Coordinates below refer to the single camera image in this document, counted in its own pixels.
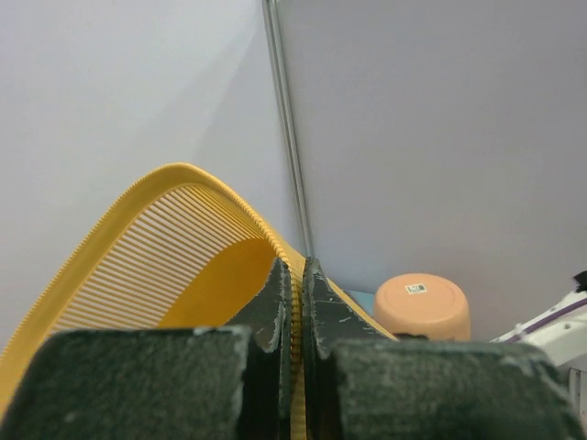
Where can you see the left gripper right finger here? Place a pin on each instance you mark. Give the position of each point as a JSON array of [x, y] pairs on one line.
[[361, 384]]

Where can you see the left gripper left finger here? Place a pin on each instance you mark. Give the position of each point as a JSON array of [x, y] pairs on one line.
[[194, 382]]

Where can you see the blue perforated plastic basket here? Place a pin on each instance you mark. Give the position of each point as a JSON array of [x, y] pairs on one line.
[[360, 305]]

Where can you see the orange plastic bin liner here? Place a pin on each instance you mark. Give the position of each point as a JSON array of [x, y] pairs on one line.
[[423, 304]]

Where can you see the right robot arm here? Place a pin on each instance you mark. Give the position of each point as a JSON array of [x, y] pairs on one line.
[[560, 332]]

